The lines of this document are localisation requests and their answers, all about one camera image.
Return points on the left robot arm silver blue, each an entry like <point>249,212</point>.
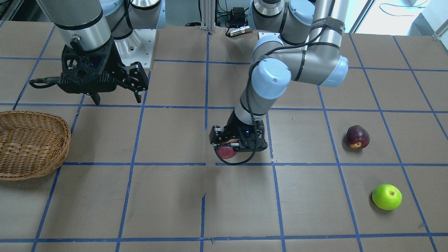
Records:
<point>304,47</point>

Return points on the dark red apple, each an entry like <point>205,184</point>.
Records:
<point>357,137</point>

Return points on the red yellow apple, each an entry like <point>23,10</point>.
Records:
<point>226,152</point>

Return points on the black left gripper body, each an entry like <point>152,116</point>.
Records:
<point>233,130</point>

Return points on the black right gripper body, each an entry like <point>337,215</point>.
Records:
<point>118,67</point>

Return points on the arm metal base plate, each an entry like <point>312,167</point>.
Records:
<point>267,37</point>
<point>138,47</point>

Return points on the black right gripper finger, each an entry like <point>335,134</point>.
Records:
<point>133,78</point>
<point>95,97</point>

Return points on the green apple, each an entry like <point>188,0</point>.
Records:
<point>387,197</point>

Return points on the oval wicker basket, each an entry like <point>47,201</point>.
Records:
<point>32,144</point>

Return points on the aluminium frame post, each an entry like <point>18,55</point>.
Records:
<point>207,12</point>

